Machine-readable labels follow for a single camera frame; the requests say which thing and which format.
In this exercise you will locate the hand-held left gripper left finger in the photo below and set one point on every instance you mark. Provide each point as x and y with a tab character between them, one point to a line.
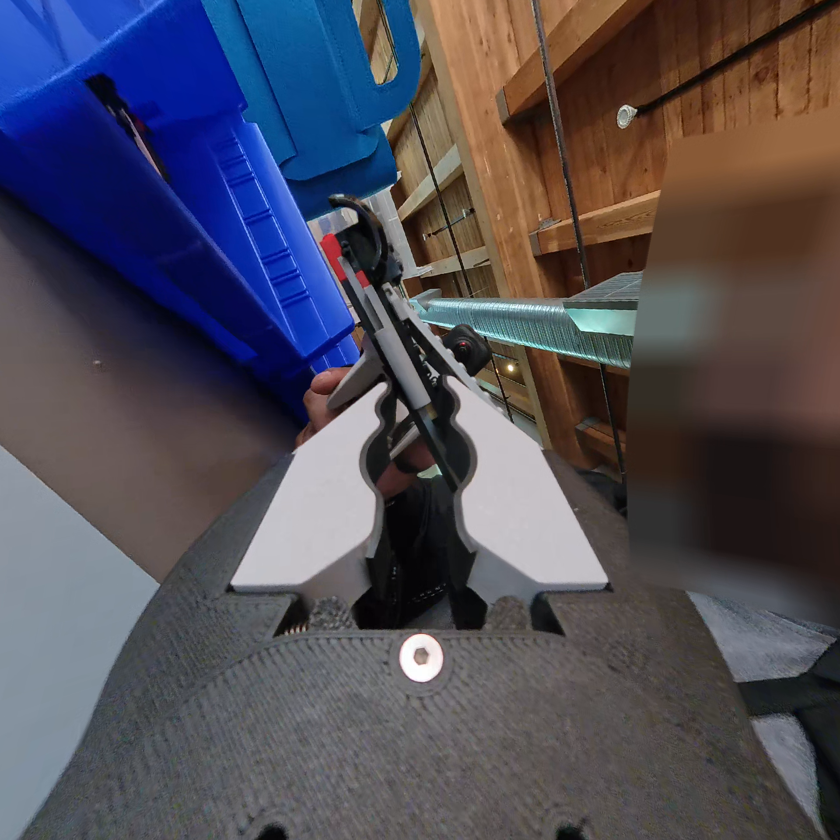
315	518

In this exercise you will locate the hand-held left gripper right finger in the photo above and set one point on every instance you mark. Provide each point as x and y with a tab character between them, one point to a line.
525	525

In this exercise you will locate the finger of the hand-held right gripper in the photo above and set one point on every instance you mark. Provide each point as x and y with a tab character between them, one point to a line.
354	387
403	443

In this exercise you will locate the toy brick assembly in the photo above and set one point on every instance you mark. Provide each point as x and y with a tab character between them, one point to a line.
400	341

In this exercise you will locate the person's right hand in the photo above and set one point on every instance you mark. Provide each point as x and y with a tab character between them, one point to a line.
325	387

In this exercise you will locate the blue plastic bin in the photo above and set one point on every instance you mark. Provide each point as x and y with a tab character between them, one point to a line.
131	216
321	367

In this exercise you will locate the clear plastic drawer organizer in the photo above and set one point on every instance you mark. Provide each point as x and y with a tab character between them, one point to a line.
397	223

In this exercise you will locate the grey sweatshirt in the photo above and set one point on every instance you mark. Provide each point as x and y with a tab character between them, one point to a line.
754	643

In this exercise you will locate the pale blue instruction booklet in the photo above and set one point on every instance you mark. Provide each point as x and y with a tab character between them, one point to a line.
52	623

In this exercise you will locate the blue felt bag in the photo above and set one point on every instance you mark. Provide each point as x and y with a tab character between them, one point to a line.
315	79

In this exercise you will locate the pile of loose toy bricks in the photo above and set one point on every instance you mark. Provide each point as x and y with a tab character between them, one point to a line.
134	131

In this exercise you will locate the silver metal air duct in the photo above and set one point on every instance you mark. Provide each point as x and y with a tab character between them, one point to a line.
525	321

